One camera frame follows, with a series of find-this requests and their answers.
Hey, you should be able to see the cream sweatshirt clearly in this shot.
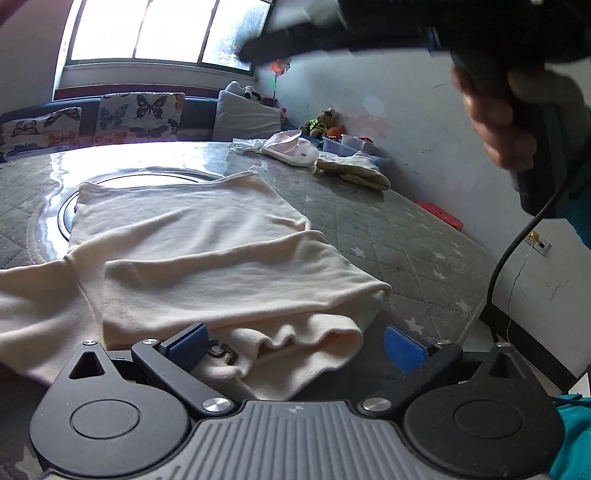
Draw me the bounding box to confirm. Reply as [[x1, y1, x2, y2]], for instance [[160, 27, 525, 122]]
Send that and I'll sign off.
[[1, 172, 390, 400]]

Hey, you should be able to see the right hand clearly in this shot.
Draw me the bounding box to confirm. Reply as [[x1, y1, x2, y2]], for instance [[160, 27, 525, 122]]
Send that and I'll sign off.
[[452, 67, 590, 172]]

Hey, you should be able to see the colourful paper pinwheel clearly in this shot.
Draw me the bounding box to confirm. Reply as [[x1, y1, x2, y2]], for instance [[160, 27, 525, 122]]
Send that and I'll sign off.
[[270, 59, 290, 102]]

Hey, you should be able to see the teal sleeve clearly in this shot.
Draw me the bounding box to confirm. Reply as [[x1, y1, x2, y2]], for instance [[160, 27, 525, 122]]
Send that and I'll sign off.
[[549, 105, 591, 480]]

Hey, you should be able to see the teddy bear toy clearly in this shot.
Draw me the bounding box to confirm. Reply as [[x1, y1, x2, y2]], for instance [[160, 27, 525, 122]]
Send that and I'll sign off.
[[300, 108, 346, 141]]

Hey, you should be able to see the clear plastic storage box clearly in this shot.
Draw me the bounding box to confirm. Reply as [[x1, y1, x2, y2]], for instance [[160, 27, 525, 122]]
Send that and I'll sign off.
[[322, 134, 389, 170]]

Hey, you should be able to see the white plush toy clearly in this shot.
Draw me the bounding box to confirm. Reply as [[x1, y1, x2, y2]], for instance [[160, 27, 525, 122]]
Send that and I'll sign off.
[[225, 80, 263, 103]]

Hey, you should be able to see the pink white packaged garment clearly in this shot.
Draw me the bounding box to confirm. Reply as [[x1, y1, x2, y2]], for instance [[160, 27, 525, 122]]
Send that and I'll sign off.
[[231, 130, 320, 168]]

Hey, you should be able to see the folded yellow green blanket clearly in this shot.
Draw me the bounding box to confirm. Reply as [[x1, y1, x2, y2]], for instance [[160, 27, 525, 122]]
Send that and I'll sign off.
[[315, 152, 391, 191]]

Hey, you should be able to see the grey pillow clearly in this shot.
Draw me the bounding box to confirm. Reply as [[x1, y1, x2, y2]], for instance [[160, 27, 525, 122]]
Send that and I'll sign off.
[[211, 90, 281, 142]]

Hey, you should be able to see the window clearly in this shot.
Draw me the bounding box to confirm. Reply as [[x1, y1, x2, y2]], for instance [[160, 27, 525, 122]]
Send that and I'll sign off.
[[67, 0, 273, 75]]

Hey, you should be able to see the blue sofa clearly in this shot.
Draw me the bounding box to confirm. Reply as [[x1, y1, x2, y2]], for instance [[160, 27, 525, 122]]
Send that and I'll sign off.
[[0, 95, 325, 163]]

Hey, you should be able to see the red plastic stool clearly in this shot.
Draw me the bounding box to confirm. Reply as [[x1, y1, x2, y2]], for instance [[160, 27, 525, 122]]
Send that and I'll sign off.
[[419, 202, 464, 231]]

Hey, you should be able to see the round black induction cooktop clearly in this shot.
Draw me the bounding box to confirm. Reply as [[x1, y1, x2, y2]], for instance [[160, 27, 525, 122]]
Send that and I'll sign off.
[[56, 167, 222, 241]]

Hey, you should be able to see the right butterfly cushion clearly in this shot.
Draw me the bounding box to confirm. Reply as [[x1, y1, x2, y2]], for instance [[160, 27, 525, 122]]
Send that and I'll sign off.
[[94, 92, 185, 146]]

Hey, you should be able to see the butterfly cushion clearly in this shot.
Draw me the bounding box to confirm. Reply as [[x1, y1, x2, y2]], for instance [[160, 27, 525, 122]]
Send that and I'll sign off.
[[1, 107, 82, 162], [94, 92, 185, 146]]

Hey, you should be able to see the left butterfly cushion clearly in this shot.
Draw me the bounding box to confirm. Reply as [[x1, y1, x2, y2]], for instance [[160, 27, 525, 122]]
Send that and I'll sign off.
[[1, 107, 82, 162]]

